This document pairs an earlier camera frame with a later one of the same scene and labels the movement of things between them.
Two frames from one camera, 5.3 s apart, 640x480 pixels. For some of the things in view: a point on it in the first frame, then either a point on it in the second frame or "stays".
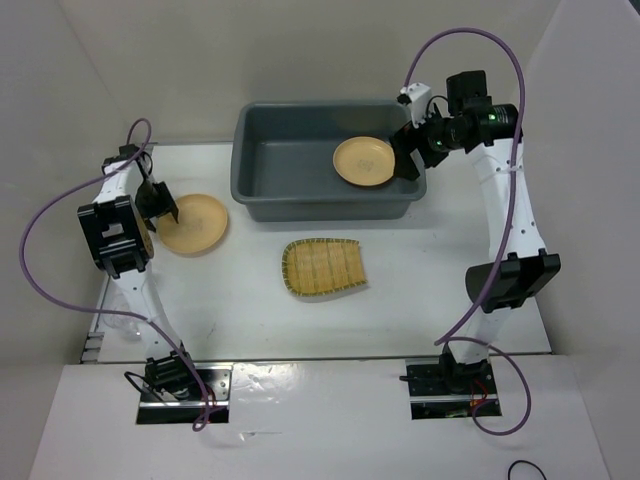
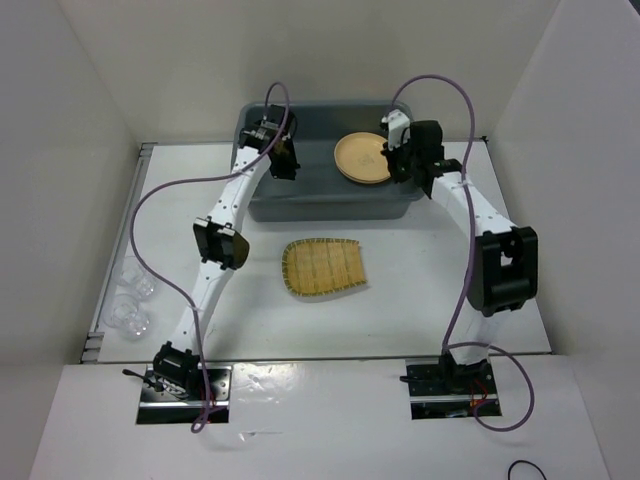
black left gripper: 164,205 -> 286,171
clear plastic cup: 123,323 stays
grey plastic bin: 283,168 stays
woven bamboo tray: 321,265 stays
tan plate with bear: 365,160 stays
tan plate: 202,222 -> 358,180
